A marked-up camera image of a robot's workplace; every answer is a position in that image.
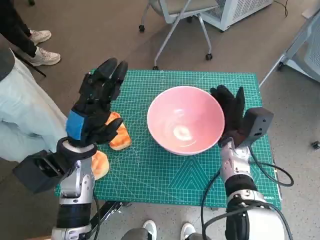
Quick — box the white perforated cabinet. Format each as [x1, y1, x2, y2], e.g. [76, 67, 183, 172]
[199, 0, 273, 32]

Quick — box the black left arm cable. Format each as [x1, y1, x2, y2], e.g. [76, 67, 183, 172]
[92, 194, 101, 240]

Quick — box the seated person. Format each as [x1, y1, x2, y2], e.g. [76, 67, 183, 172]
[0, 32, 68, 163]

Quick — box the pink bowl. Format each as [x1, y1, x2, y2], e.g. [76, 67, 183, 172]
[146, 85, 225, 156]

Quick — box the grey chair with black frame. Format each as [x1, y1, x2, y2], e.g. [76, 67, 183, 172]
[11, 48, 48, 78]

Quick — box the long glazed toy bread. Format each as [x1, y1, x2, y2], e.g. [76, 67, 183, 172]
[103, 111, 132, 151]

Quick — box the grey office chair with casters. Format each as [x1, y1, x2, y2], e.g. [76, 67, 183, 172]
[138, 0, 227, 71]

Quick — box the standing person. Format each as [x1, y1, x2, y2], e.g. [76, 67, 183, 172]
[0, 0, 62, 67]

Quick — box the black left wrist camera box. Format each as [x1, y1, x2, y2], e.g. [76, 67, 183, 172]
[12, 149, 76, 195]

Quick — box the round pale toy bread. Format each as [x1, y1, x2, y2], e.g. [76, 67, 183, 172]
[90, 149, 110, 181]

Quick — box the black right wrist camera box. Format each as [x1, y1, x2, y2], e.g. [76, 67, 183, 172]
[236, 107, 275, 147]

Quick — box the thin black floor cable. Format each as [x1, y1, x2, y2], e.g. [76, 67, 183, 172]
[273, 0, 288, 17]

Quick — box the green cutting mat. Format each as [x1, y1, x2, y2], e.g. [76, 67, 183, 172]
[54, 68, 283, 211]

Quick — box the black knitted gloved right hand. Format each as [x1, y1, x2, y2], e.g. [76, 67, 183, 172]
[209, 84, 246, 138]

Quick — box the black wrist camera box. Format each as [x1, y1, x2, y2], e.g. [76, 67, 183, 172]
[236, 107, 275, 147]
[12, 149, 76, 195]

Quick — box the black left hand blue tape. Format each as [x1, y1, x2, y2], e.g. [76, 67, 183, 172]
[65, 57, 129, 148]

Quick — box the white mesh chair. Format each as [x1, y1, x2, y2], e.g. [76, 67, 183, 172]
[258, 9, 320, 88]

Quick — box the black metal table bracket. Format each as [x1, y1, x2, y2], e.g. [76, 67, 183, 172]
[89, 199, 133, 230]

